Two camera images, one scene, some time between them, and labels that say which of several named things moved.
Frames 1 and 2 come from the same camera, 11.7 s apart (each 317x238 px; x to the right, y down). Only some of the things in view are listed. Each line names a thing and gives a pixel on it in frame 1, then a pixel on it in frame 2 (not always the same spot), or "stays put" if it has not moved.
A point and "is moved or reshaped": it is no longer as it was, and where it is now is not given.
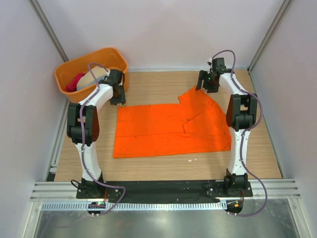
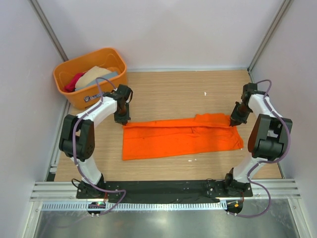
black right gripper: [203, 75] -> [235, 119]
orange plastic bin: [110, 58] stays put
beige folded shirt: [86, 78] stays put
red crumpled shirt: [72, 86] stays put
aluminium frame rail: [67, 191] stays put
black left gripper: [121, 100] -> [123, 120]
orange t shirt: [196, 124] is moved or reshaped
